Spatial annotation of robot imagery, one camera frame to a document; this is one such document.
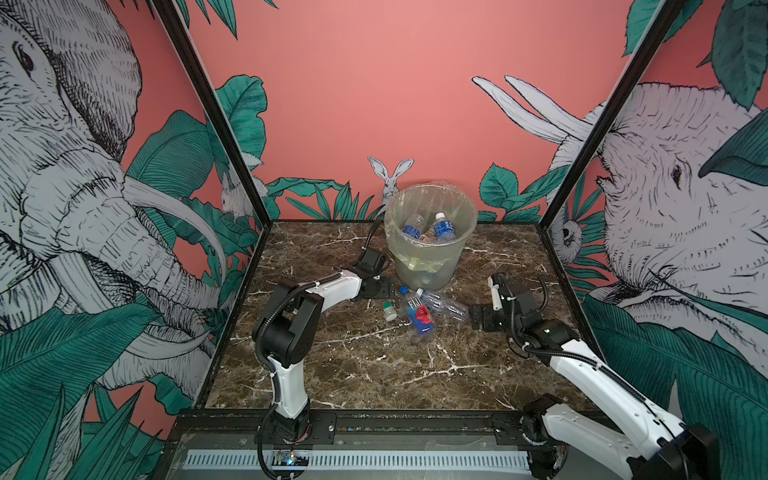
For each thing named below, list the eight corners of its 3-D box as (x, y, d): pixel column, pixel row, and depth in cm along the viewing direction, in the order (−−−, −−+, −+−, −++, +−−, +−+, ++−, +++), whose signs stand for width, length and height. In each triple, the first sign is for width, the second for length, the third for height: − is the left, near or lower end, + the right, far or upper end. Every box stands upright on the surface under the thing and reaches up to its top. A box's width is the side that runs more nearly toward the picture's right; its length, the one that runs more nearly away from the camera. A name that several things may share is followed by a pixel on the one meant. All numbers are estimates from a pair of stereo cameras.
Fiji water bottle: (419, 342, 91) (421, 332, 86) (401, 314, 97) (402, 304, 92) (436, 332, 93) (438, 322, 88) (417, 306, 99) (419, 295, 94)
